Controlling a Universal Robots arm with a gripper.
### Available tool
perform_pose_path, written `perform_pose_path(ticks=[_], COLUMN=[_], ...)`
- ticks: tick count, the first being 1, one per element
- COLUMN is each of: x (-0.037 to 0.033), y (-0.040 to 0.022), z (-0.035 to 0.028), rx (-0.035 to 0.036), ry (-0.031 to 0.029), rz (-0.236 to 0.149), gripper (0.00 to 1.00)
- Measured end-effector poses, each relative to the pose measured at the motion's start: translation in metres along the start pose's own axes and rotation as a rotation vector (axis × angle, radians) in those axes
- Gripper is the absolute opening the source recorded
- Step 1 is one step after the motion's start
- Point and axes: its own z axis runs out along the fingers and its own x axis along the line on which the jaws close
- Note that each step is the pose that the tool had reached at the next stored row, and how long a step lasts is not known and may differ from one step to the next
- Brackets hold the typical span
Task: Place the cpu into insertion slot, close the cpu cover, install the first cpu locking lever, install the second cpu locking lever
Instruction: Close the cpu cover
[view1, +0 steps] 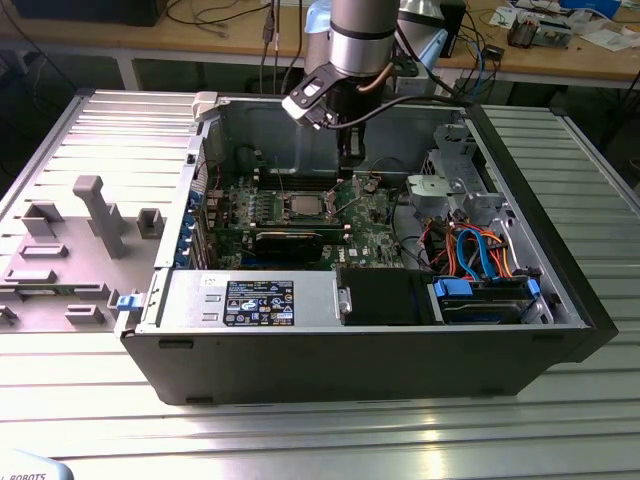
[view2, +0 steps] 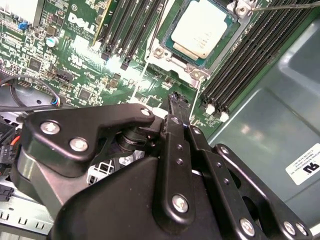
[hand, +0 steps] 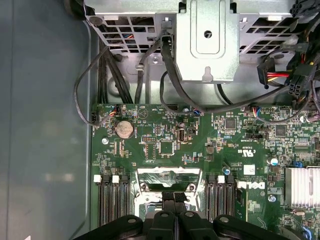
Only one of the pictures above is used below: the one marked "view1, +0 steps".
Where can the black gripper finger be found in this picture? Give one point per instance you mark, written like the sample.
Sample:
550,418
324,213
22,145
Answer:
344,150

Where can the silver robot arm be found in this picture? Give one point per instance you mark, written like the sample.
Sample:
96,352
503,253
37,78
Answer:
362,40

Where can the black RAM slot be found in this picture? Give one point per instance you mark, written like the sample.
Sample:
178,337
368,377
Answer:
300,176
300,171
300,185
300,180

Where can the CPU socket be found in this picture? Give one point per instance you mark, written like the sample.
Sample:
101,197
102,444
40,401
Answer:
289,210

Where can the finned CPU cooler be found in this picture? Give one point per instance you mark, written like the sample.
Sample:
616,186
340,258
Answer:
522,32

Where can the round coin battery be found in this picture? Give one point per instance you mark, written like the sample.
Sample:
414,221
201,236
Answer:
370,186

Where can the green motherboard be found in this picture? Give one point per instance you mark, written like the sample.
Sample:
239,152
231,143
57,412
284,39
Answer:
370,235

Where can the white paper tag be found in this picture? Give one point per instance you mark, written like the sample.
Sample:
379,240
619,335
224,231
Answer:
448,91

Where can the silver metal drive cage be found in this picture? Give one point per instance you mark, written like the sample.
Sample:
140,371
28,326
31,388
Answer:
430,190

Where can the black graphics card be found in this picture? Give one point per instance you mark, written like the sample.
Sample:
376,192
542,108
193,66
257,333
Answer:
287,246

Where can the pale grey case latch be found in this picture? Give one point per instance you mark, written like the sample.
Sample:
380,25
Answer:
205,105

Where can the small black box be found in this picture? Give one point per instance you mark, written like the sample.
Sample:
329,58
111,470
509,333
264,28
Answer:
495,52

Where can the wooden workbench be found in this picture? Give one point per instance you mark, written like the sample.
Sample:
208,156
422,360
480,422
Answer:
210,42

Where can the blue disk carrier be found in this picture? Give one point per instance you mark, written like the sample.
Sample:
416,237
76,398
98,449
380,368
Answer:
452,289

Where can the small metal device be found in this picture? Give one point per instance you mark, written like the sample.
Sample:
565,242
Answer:
555,36

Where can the hard disk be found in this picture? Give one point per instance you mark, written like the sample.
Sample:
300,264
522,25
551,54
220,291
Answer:
480,314

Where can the silver power supply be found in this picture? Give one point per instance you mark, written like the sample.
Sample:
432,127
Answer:
190,300

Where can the black and grey PC case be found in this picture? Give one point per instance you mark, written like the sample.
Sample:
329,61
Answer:
350,365

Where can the blue box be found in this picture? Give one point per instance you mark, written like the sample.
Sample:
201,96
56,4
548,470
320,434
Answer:
595,6

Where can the white papers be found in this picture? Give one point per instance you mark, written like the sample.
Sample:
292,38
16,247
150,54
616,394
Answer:
607,40

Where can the blue plastic clip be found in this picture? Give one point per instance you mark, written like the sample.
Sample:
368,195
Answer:
127,303

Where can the large black box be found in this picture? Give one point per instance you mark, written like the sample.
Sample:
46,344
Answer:
85,12

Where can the grey parts rack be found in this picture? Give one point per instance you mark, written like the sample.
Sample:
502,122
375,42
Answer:
75,260

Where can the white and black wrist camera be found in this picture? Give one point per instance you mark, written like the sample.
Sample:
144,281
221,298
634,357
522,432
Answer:
305,105

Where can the pale grey wrist camera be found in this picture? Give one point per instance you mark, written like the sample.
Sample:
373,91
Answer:
412,85

